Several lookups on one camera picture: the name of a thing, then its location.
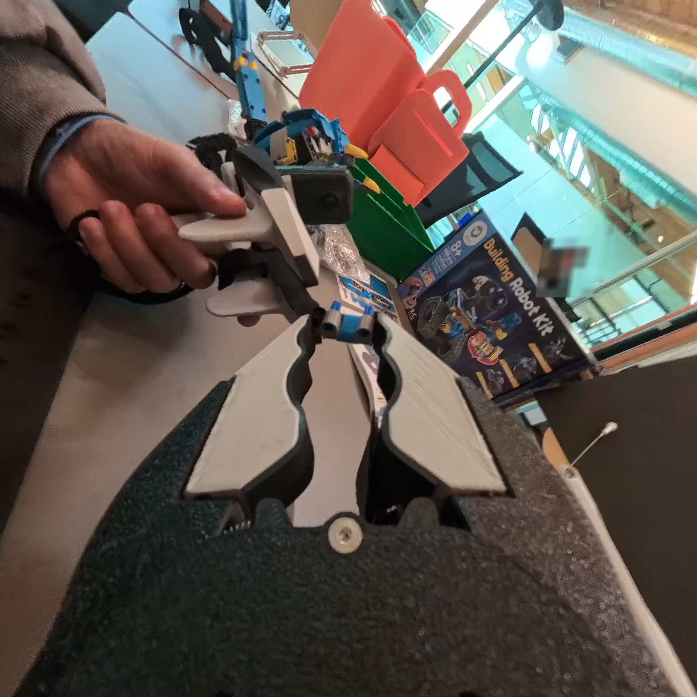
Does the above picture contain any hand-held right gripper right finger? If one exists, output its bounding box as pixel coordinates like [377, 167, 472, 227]
[375, 314, 509, 516]

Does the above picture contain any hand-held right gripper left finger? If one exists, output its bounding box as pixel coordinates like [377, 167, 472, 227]
[182, 316, 317, 516]

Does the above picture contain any grey desk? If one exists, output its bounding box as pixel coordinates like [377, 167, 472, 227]
[0, 234, 425, 697]

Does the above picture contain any white laptop stand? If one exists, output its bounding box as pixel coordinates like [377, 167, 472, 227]
[541, 421, 697, 697]

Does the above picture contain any instruction booklet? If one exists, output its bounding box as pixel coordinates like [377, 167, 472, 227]
[347, 313, 416, 416]

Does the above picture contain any person's left hand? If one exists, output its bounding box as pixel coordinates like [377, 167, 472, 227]
[42, 119, 249, 329]

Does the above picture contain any person's left forearm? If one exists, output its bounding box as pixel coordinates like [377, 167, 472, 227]
[0, 0, 127, 203]

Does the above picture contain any blue tracked toy robot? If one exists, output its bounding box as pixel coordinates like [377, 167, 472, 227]
[187, 105, 383, 198]

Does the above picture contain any dark blue toy set box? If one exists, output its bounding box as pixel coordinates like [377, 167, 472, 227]
[396, 211, 601, 402]

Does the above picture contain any black mesh chair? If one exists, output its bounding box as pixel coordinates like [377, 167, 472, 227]
[415, 130, 525, 231]

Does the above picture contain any dark perforated panel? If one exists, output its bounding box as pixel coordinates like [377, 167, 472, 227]
[0, 201, 112, 537]

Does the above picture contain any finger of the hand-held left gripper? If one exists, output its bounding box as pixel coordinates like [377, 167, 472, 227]
[260, 186, 323, 288]
[266, 245, 323, 321]

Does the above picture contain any green storage bin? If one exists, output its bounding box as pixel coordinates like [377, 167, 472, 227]
[345, 159, 437, 282]

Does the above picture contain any blue sticker sheet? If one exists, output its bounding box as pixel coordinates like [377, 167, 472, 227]
[337, 271, 399, 318]

